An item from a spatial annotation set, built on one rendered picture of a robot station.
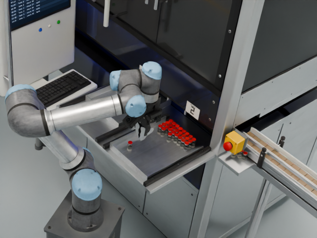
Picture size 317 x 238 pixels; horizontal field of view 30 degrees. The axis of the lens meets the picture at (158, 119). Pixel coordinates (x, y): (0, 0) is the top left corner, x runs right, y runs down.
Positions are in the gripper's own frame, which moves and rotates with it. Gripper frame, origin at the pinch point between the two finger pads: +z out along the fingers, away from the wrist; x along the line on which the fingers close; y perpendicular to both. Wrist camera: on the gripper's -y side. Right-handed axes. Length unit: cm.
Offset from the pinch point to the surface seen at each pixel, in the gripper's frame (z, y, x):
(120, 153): 19.0, 1.1, 12.5
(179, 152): 21.3, 25.8, -0.3
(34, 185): 109, 4, 92
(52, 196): 109, 8, 78
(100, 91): 19, 21, 54
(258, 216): 54, 55, -33
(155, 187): 21.5, 2.8, -10.4
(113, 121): 19.1, 12.3, 32.0
